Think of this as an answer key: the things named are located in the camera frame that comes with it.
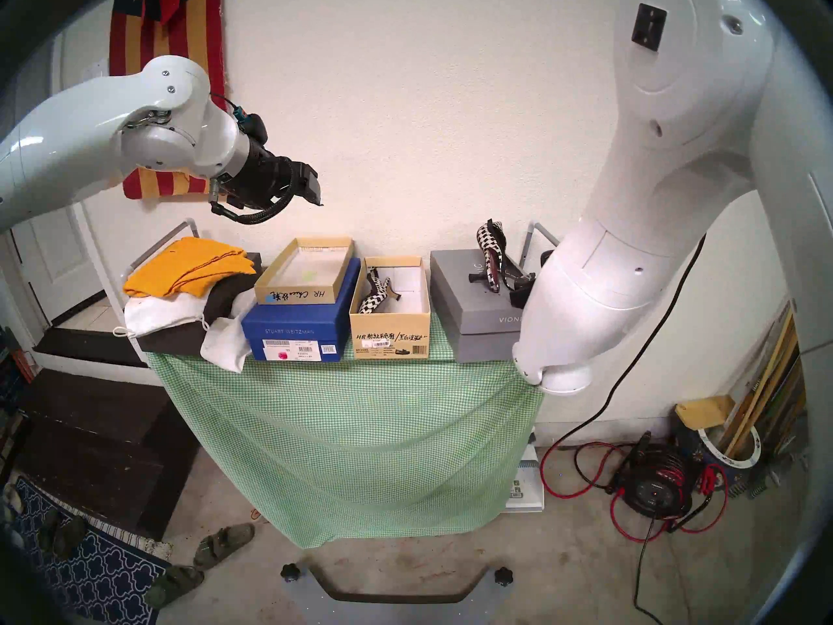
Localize yellow shoe box lid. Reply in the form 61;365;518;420
253;236;356;306

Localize red yellow striped flag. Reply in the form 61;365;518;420
109;0;229;202

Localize yellow envelope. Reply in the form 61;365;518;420
674;395;737;431

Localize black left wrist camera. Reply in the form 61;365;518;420
235;107;269;146

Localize green checked tablecloth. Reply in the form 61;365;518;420
148;305;547;550

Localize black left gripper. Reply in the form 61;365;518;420
220;137;324;209

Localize blue patterned rug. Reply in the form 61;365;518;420
0;477;174;625

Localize blue patterned pot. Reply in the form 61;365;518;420
672;405;763;498

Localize yellow cardboard shoe box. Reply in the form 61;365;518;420
348;255;432;360

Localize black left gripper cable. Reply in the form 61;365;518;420
208;184;295;227

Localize olive green sandal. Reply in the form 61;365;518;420
144;564;206;611
193;522;256;572

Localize black red power cable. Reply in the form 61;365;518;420
539;233;708;502

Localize white dust bag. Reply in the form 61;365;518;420
198;314;254;375
113;291;213;340

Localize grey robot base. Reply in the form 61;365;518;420
279;561;515;625

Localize black floor cord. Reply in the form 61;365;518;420
633;518;666;625

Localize dark slipper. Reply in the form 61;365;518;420
56;516;89;560
35;509;64;554

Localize grey pipe table rail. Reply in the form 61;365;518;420
520;221;561;267
126;218;200;287

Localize dark brown wooden steps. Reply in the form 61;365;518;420
12;368;200;541

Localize black red cable reel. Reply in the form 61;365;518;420
608;432;731;544

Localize houndstooth high heel shoe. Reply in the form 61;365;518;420
356;268;403;316
468;218;525;294

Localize grey Vionic shoe box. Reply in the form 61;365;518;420
429;249;545;363

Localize white tape ring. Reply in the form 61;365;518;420
697;424;763;469

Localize orange folded cloth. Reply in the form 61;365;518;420
123;236;257;299

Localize white box under table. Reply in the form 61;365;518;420
504;428;546;514

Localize blue shoe box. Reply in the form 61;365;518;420
241;257;362;363

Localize white and black cloth pile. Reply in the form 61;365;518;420
139;252;263;358

